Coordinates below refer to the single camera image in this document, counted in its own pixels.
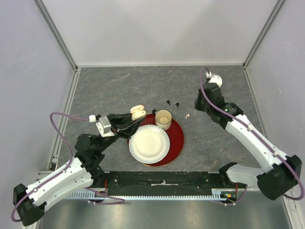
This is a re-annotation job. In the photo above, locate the grey cable duct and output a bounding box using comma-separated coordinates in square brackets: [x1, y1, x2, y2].
[65, 190, 227, 201]

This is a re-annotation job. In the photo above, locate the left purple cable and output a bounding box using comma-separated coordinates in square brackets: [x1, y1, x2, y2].
[10, 112, 126, 222]

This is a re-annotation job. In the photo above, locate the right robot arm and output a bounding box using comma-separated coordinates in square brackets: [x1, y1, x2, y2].
[195, 84, 305, 200]

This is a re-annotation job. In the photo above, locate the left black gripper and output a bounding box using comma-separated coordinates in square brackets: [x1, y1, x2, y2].
[97, 110, 146, 153]

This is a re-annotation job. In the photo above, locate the pink earbud charging case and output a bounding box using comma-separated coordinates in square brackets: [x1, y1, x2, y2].
[130, 105, 146, 120]

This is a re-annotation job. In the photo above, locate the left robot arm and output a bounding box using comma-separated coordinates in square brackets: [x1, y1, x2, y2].
[11, 113, 145, 227]

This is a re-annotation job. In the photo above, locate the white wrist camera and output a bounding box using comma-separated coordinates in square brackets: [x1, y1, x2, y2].
[96, 116, 115, 137]
[205, 71, 223, 88]

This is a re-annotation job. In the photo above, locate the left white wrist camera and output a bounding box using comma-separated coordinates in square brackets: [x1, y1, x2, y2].
[96, 116, 115, 137]

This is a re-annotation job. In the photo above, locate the beige mug black handle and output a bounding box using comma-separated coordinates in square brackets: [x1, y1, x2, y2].
[152, 109, 173, 131]

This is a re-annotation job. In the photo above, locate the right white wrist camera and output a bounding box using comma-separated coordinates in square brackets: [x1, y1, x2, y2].
[205, 71, 223, 88]

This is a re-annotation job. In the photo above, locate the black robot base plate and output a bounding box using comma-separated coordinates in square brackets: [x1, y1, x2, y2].
[105, 171, 245, 189]

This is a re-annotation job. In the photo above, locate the white paper plate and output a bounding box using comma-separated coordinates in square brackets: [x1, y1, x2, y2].
[128, 125, 170, 164]

